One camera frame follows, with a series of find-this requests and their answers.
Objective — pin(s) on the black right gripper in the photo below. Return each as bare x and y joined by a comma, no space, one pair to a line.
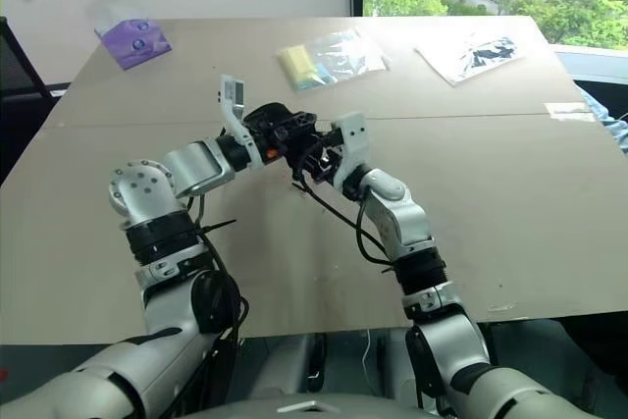
328,164

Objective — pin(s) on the yellow sponge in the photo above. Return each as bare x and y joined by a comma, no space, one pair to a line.
297,63

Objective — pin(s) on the purple tissue box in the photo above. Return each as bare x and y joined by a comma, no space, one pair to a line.
135,43

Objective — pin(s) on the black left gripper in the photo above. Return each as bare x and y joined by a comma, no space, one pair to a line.
265,122

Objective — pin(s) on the clear bag with black item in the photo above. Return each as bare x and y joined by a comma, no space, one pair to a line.
471,58

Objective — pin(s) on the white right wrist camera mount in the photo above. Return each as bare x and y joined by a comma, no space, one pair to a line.
354,132

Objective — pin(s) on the clear plastic bag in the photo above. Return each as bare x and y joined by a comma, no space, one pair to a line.
343,53

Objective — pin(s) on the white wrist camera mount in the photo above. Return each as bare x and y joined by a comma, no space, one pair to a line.
234,95
354,132

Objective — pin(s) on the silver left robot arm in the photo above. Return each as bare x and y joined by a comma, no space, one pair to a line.
147,193

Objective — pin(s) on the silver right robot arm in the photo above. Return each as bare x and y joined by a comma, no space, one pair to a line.
392,215

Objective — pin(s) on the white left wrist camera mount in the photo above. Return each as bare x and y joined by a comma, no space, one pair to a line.
234,95

